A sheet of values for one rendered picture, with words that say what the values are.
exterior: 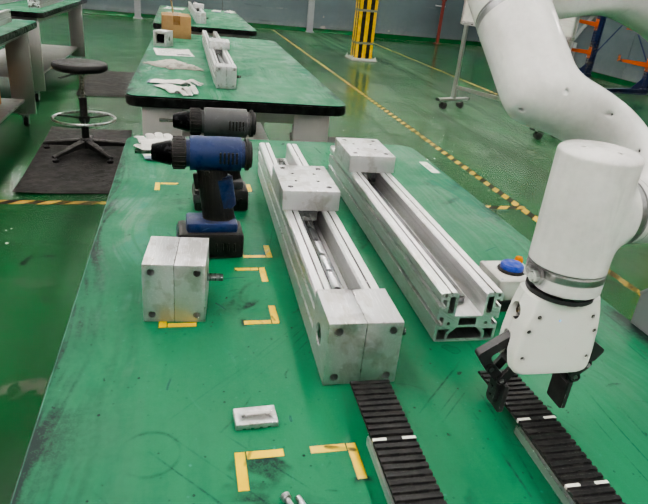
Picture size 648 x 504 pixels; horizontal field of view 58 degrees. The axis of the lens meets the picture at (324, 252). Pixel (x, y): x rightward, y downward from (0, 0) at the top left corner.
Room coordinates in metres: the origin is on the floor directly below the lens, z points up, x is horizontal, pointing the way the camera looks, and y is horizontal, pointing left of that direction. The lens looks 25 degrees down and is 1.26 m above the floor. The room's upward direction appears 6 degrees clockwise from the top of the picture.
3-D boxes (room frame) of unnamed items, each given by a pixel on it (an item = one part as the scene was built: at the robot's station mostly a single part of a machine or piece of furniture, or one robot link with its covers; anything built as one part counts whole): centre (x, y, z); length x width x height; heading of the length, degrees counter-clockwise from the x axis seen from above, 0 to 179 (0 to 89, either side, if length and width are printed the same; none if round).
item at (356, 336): (0.68, -0.07, 0.83); 0.12 x 0.09 x 0.10; 104
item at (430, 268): (1.16, -0.13, 0.82); 0.80 x 0.10 x 0.09; 14
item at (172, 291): (0.79, 0.21, 0.83); 0.11 x 0.10 x 0.10; 100
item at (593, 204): (0.60, -0.27, 1.07); 0.09 x 0.08 x 0.13; 112
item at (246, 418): (0.55, 0.06, 0.78); 0.05 x 0.03 x 0.01; 107
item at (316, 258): (1.11, 0.05, 0.82); 0.80 x 0.10 x 0.09; 14
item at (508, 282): (0.92, -0.32, 0.81); 0.10 x 0.08 x 0.06; 104
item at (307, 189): (1.11, 0.05, 0.87); 0.16 x 0.11 x 0.07; 14
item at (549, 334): (0.60, -0.27, 0.93); 0.10 x 0.07 x 0.11; 104
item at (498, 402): (0.58, -0.22, 0.84); 0.03 x 0.03 x 0.07; 14
